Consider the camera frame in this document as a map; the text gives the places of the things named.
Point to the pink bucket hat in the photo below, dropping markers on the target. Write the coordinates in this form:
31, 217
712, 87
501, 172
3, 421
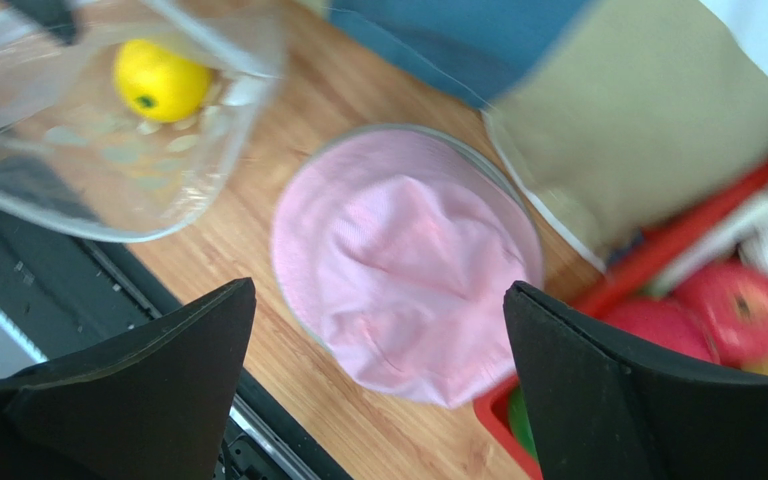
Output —
393, 246

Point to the yellow apple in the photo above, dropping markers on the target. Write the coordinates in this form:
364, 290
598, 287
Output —
158, 84

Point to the green avocado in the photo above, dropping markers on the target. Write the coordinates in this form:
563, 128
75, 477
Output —
519, 422

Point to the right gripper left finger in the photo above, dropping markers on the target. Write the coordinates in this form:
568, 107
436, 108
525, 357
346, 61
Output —
151, 403

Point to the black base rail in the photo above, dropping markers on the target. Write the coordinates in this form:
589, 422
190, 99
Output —
60, 295

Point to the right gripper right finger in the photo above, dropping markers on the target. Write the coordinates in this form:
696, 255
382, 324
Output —
604, 404

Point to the red apple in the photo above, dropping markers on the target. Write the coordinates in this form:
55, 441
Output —
665, 323
731, 302

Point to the checkered blue beige pillow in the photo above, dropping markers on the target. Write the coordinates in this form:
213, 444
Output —
609, 115

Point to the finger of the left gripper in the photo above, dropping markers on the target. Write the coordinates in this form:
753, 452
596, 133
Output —
56, 17

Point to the red plastic tray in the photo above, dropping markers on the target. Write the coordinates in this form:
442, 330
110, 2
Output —
650, 258

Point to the clear dotted zip bag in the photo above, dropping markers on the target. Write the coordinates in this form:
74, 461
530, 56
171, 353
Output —
76, 159

